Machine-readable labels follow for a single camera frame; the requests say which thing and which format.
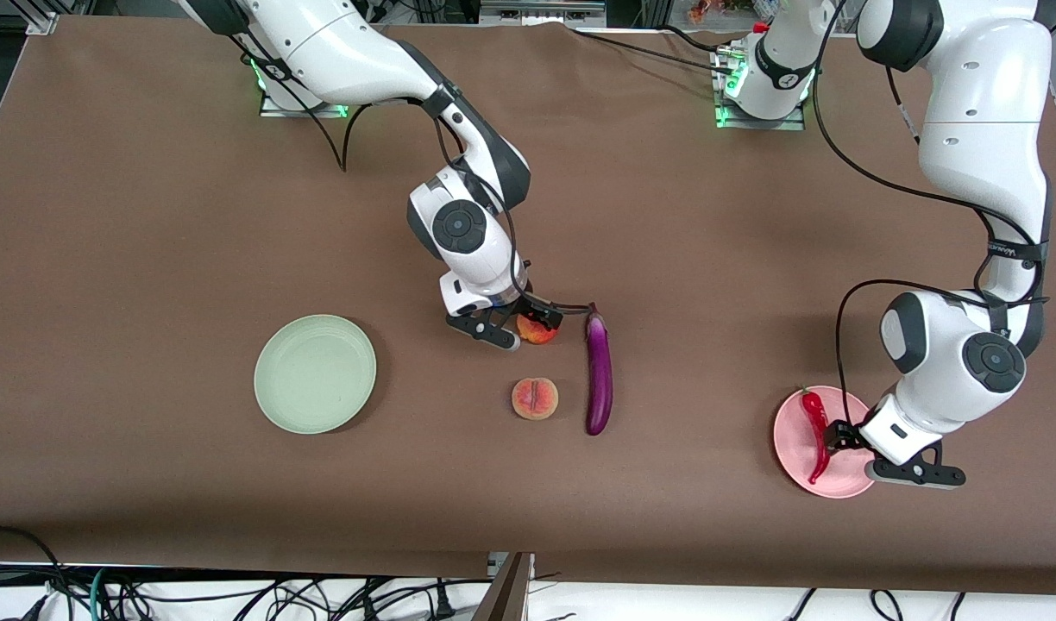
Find orange red toy peach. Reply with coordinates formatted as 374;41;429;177
517;314;560;346

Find red chili pepper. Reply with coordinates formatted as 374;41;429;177
800;386;833;486

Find pink yellow toy peach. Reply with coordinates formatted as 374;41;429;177
511;377;560;422

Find pink round plate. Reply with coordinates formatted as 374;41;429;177
772;385;878;499

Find purple eggplant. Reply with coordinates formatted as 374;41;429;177
584;304;615;436

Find light green round plate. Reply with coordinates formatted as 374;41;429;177
254;314;378;435

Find brown wooden board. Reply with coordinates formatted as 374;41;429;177
472;552;536;621

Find brown table cover sheet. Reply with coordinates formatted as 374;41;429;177
0;15;1056;596

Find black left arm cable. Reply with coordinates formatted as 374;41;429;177
811;34;1047;303
834;279;1003;428

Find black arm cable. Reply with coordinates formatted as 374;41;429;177
834;279;1003;428
811;34;1047;303
230;34;529;303

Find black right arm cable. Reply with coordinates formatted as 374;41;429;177
230;34;529;303

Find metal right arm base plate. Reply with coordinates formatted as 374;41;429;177
259;91;349;119

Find black cable on table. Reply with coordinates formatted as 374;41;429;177
571;26;738;76

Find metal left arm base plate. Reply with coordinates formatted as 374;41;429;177
713;47;807;132

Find aluminium frame rail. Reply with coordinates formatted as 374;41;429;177
481;0;607;27

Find teal floor cable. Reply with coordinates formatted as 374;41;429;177
88;567;116;621

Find black floor cable loop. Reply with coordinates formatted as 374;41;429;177
0;526;73;621

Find aluminium frame corner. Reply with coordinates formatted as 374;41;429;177
23;0;63;35

